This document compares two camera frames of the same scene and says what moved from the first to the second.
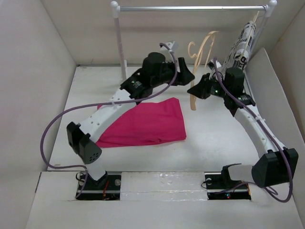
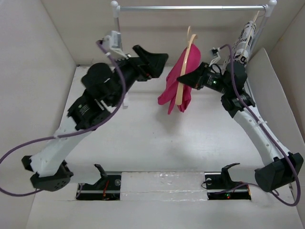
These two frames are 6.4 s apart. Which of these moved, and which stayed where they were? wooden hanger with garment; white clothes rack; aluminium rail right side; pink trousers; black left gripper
Moved: black left gripper; pink trousers
Stayed: aluminium rail right side; white clothes rack; wooden hanger with garment
